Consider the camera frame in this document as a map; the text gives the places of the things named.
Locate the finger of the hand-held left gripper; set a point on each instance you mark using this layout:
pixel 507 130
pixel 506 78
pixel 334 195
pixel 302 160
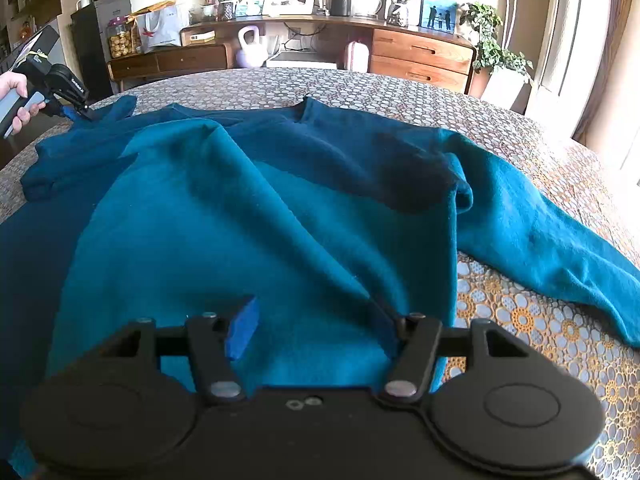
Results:
pixel 72 111

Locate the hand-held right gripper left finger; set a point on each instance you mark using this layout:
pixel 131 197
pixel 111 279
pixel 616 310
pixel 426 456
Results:
pixel 242 325

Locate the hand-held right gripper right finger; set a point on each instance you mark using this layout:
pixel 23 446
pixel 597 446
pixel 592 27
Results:
pixel 417 350

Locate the teal and navy sweater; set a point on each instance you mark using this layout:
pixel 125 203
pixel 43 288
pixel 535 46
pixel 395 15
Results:
pixel 250 220

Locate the person's left hand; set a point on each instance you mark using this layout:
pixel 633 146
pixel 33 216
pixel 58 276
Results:
pixel 12 85

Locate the black cabinet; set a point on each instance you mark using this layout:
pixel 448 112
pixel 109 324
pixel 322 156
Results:
pixel 97 45

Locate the glass snack jar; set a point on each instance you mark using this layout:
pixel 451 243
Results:
pixel 120 40

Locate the white shopping bag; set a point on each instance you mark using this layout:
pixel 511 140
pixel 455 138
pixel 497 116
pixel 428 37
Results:
pixel 160 25

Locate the small white and yellow box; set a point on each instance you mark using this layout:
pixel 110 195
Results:
pixel 197 37

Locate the flat white box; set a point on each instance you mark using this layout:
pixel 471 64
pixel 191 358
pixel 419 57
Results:
pixel 300 60

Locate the white planter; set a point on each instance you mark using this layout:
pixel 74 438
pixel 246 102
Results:
pixel 505 87

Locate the black speaker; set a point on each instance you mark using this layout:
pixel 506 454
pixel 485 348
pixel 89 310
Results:
pixel 340 0

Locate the pink case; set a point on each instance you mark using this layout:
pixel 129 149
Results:
pixel 357 56

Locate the wooden drawer cabinet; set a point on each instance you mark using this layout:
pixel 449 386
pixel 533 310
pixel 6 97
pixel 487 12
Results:
pixel 420 52

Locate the white cylinder vase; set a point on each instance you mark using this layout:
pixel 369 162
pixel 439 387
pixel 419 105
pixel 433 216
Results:
pixel 370 0

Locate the leafy green plant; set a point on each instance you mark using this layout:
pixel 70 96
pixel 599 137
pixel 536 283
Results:
pixel 490 35

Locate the brown curtain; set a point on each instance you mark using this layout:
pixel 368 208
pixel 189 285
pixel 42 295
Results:
pixel 607 55

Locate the blue photo frame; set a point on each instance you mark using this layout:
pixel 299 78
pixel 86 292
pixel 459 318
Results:
pixel 440 10

